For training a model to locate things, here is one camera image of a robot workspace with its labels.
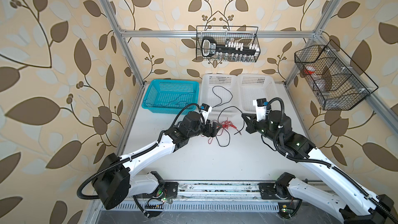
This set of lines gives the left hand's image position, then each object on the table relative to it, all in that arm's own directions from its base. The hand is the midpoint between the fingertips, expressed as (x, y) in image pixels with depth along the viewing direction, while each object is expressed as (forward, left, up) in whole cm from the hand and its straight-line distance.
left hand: (217, 122), depth 77 cm
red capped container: (+25, -48, +14) cm, 56 cm away
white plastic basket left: (+38, -5, -20) cm, 43 cm away
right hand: (-1, -11, +7) cm, 14 cm away
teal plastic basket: (+32, +33, -19) cm, 50 cm away
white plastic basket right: (+42, -28, -17) cm, 53 cm away
